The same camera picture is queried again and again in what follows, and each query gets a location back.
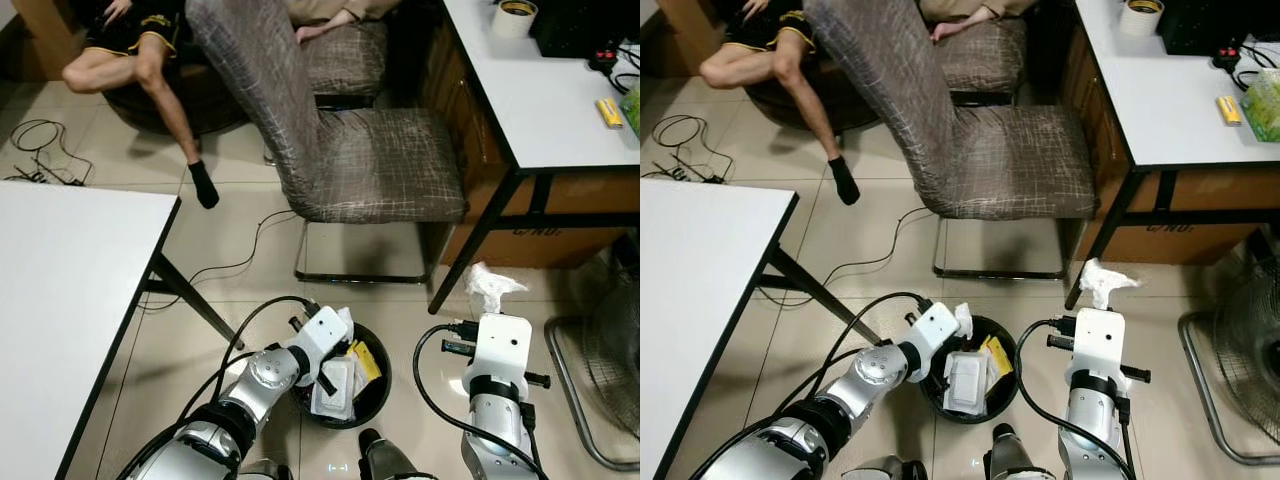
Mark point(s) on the brown wooden drawer cabinet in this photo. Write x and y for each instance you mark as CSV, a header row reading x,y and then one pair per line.
x,y
1200,195
570,195

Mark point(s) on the black box device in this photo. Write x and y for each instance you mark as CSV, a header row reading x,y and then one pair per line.
x,y
1200,25
575,25

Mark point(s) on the brown plaid covered chair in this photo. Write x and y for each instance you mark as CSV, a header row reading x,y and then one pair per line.
x,y
380,160
1010,160
350,65
985,65

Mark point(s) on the black floor fan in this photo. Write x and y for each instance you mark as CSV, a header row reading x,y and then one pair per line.
x,y
1250,350
610,350

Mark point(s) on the robot leg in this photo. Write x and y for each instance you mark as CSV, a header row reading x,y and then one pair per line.
x,y
1015,455
260,470
385,460
885,468

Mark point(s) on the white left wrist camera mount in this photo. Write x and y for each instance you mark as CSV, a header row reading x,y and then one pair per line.
x,y
937,330
322,335

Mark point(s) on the black round rubbish bin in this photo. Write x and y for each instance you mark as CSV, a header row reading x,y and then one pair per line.
x,y
372,400
1003,395

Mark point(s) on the large white tissue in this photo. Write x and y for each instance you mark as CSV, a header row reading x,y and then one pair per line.
x,y
492,285
1105,282

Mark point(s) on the person in beige trousers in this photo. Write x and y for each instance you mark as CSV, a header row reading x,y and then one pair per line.
x,y
970,22
330,25

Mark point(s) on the dark round stool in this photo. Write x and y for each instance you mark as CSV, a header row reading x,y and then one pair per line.
x,y
780,100
200,105

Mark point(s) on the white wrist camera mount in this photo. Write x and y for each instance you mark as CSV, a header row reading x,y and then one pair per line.
x,y
500,350
322,335
1095,345
937,330

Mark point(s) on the robot right leg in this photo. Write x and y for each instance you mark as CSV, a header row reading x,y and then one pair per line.
x,y
385,460
1015,455

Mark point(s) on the person in black shorts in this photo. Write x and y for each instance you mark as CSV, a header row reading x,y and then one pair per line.
x,y
150,70
790,70

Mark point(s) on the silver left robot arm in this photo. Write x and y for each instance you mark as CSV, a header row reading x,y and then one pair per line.
x,y
870,375
260,380

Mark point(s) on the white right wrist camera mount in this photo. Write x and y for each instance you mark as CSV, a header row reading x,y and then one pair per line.
x,y
500,350
1095,345

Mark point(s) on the brown cardboard box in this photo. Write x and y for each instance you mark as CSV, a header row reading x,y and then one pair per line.
x,y
40,35
675,25

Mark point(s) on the white desk black legs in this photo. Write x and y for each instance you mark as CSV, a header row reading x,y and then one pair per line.
x,y
1170,110
560,110

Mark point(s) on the small yellow box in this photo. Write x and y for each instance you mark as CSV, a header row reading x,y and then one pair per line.
x,y
1229,110
609,112

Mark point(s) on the white plastic tray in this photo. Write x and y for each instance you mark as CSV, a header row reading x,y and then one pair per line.
x,y
335,390
965,385

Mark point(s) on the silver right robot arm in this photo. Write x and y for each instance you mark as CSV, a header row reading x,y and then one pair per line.
x,y
495,430
1090,430

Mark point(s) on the robot left leg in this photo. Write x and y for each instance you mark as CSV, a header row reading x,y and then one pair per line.
x,y
885,468
260,470

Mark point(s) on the green tissue pack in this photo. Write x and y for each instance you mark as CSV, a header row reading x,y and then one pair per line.
x,y
1265,110
632,112

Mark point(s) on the white table black legs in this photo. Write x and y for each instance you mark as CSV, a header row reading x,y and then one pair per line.
x,y
60,300
700,300

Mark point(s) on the black power strip red switches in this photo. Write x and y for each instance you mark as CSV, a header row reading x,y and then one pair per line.
x,y
605,60
1228,58

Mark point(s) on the yellow wrapper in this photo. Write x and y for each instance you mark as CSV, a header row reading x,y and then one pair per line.
x,y
997,355
365,360

